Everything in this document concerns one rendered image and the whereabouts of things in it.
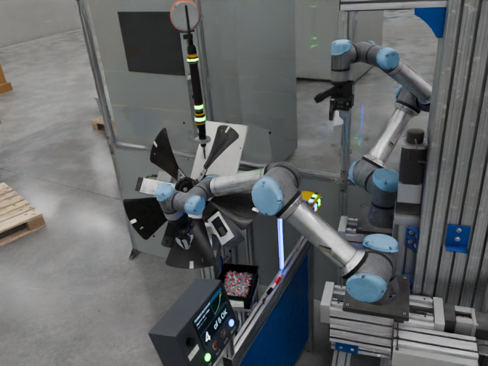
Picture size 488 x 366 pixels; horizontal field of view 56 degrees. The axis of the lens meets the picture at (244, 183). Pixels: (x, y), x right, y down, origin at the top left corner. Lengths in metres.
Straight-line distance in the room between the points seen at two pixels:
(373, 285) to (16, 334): 2.62
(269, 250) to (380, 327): 1.43
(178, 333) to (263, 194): 0.49
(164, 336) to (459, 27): 1.22
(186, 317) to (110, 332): 1.92
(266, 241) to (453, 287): 1.46
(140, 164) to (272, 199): 1.98
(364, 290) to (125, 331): 2.04
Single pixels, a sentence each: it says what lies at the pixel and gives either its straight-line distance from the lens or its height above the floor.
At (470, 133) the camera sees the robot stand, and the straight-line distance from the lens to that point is 1.60.
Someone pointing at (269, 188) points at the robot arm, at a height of 1.51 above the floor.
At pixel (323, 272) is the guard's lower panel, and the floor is 0.29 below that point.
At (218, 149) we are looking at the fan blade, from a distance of 2.09.
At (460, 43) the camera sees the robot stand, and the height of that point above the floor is 1.89.
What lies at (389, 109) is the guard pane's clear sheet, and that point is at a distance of 2.40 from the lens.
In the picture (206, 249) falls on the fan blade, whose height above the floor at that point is 0.98.
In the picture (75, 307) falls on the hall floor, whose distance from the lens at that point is 3.55.
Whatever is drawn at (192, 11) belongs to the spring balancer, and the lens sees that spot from 2.54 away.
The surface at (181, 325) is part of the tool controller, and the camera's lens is 1.36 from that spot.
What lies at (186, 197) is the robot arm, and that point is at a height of 1.36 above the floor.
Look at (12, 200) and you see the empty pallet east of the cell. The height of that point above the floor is 0.14.
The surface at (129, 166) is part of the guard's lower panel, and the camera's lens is 3.40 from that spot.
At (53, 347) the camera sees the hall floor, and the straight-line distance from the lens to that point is 3.33.
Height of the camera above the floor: 2.20
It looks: 28 degrees down
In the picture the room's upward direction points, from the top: 5 degrees counter-clockwise
